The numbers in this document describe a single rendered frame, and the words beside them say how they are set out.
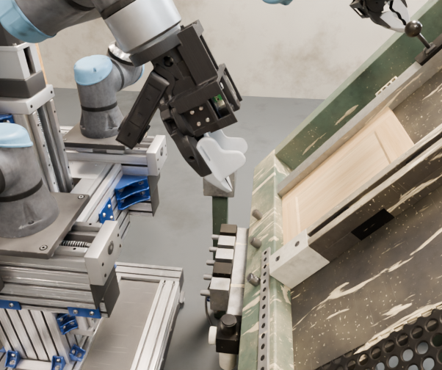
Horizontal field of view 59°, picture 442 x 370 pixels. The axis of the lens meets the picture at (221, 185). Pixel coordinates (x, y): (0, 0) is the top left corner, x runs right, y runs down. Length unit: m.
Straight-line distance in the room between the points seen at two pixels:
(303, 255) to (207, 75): 0.56
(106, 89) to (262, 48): 3.31
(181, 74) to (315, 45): 4.06
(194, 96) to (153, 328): 1.39
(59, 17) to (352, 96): 1.06
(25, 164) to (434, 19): 1.17
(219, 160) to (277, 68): 4.07
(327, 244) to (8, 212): 0.69
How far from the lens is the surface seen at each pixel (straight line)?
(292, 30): 4.45
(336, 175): 1.10
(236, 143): 0.52
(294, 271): 0.94
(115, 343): 1.75
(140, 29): 0.43
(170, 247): 2.41
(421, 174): 0.82
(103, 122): 1.33
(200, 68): 0.45
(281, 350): 0.86
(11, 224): 0.96
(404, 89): 1.15
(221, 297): 1.15
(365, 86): 1.38
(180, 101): 0.45
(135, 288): 1.92
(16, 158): 0.90
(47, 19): 0.50
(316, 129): 1.42
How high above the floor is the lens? 1.61
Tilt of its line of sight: 33 degrees down
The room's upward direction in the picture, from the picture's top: straight up
